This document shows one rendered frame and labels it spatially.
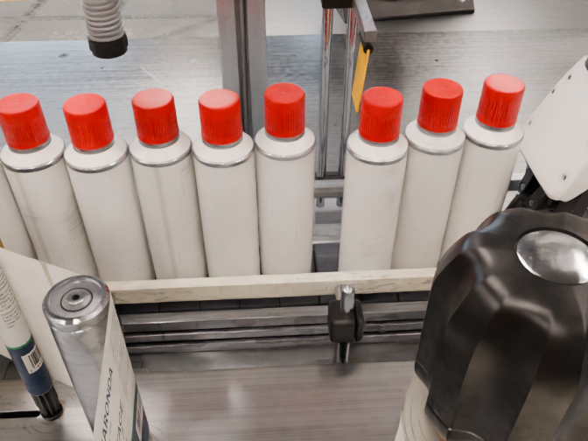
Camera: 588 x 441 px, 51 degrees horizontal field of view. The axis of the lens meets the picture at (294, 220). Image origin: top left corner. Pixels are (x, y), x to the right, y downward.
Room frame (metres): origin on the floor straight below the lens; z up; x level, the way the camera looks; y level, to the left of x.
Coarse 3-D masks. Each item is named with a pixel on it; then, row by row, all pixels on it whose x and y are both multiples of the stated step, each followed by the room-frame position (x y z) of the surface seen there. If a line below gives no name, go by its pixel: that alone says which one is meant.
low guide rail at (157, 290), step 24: (120, 288) 0.38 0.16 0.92; (144, 288) 0.38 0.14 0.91; (168, 288) 0.38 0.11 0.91; (192, 288) 0.38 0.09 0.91; (216, 288) 0.38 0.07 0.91; (240, 288) 0.39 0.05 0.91; (264, 288) 0.39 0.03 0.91; (288, 288) 0.39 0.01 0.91; (312, 288) 0.39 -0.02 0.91; (360, 288) 0.39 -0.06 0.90; (384, 288) 0.39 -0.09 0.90; (408, 288) 0.40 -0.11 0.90
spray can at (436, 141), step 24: (432, 96) 0.43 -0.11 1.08; (456, 96) 0.43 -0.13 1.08; (432, 120) 0.43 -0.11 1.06; (456, 120) 0.43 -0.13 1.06; (432, 144) 0.42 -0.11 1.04; (456, 144) 0.43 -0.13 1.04; (408, 168) 0.43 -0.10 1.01; (432, 168) 0.42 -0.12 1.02; (456, 168) 0.43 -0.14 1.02; (408, 192) 0.43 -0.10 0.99; (432, 192) 0.42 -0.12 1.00; (408, 216) 0.43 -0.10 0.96; (432, 216) 0.42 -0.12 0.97; (408, 240) 0.42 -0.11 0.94; (432, 240) 0.42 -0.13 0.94; (408, 264) 0.42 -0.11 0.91; (432, 264) 0.43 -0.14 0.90
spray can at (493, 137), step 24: (480, 96) 0.46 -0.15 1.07; (504, 96) 0.44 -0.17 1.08; (480, 120) 0.45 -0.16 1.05; (504, 120) 0.44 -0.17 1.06; (480, 144) 0.43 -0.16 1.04; (504, 144) 0.43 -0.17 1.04; (480, 168) 0.43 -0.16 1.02; (504, 168) 0.43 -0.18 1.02; (456, 192) 0.44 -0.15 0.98; (480, 192) 0.43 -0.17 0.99; (504, 192) 0.43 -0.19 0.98; (456, 216) 0.44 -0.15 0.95; (480, 216) 0.43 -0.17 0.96; (456, 240) 0.43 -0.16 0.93
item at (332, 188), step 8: (512, 176) 0.49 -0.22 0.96; (520, 176) 0.49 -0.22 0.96; (320, 184) 0.47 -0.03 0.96; (328, 184) 0.47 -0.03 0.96; (336, 184) 0.47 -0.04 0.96; (512, 184) 0.48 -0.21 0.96; (256, 192) 0.47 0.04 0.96; (320, 192) 0.47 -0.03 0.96; (328, 192) 0.47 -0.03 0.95; (336, 192) 0.47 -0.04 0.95
